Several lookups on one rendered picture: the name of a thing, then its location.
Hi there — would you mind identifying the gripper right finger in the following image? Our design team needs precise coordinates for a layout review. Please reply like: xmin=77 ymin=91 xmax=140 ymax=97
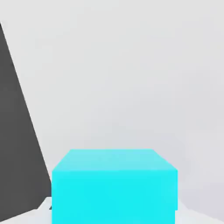
xmin=175 ymin=201 xmax=224 ymax=224

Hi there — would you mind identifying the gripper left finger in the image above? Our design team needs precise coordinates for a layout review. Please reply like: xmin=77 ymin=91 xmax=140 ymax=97
xmin=0 ymin=196 xmax=53 ymax=224

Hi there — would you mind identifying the small cyan cube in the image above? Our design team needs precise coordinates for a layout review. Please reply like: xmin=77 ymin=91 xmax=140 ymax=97
xmin=51 ymin=148 xmax=179 ymax=224

